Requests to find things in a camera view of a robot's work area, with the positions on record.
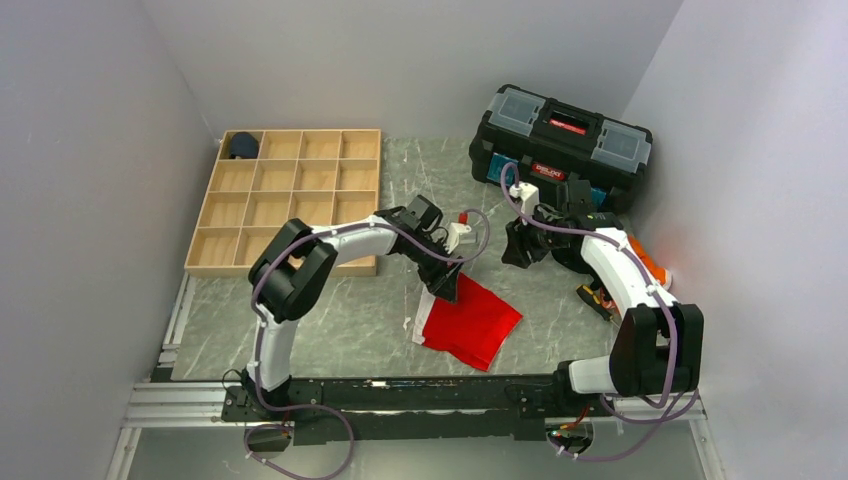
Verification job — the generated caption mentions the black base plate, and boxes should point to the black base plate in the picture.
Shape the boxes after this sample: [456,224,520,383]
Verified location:
[221,374,610,446]

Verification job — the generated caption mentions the dark blue rolled garment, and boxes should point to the dark blue rolled garment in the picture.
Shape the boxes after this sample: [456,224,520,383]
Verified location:
[227,131,260,159]

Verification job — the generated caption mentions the black toolbox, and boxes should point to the black toolbox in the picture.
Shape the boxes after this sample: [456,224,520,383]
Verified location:
[469,84,653,214]

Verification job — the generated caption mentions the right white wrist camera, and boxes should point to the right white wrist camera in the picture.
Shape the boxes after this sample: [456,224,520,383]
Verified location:
[509,181,539,217]

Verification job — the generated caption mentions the red white underwear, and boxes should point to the red white underwear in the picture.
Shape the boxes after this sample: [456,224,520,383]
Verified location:
[412,274,523,372]

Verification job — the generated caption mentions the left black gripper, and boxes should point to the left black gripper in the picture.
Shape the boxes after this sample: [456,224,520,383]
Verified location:
[406,232,464,305]

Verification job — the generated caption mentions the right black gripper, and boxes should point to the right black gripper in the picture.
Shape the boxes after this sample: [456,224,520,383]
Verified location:
[502,205,570,269]

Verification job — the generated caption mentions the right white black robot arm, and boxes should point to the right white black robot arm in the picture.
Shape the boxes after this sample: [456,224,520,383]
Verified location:
[501,180,704,415]

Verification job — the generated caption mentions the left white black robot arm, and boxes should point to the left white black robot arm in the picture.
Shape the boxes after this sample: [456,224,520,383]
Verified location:
[242,195,476,420]

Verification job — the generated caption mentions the orange garment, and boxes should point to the orange garment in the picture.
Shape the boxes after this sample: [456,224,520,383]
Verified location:
[628,235,673,291]

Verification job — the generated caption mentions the yellow black screwdriver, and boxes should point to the yellow black screwdriver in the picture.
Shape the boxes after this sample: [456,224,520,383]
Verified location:
[576,284,614,322]

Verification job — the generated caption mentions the black garment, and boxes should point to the black garment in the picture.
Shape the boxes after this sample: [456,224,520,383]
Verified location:
[551,246,595,275]

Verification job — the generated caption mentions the wooden compartment tray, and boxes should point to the wooden compartment tray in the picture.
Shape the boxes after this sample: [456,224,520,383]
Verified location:
[184,129,382,278]

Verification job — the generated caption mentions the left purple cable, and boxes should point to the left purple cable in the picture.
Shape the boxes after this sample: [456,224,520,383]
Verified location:
[242,208,492,480]

